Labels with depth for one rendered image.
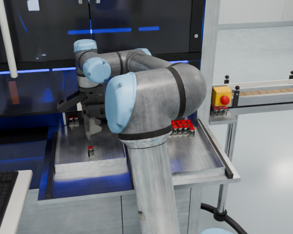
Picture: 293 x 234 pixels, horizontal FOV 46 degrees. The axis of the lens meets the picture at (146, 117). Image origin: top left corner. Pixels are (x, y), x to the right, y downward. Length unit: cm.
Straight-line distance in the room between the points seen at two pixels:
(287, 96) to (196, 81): 115
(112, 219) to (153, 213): 111
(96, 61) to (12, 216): 61
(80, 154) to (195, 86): 76
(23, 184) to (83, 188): 29
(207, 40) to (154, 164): 82
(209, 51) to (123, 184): 64
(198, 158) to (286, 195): 141
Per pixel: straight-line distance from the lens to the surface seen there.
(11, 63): 134
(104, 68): 105
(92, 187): 123
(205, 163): 134
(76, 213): 181
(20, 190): 140
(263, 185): 271
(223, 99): 154
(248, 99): 176
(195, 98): 73
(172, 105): 71
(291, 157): 309
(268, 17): 688
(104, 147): 142
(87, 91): 120
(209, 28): 143
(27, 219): 185
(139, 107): 68
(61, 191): 124
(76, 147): 144
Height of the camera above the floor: 167
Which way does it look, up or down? 29 degrees down
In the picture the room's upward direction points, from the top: straight up
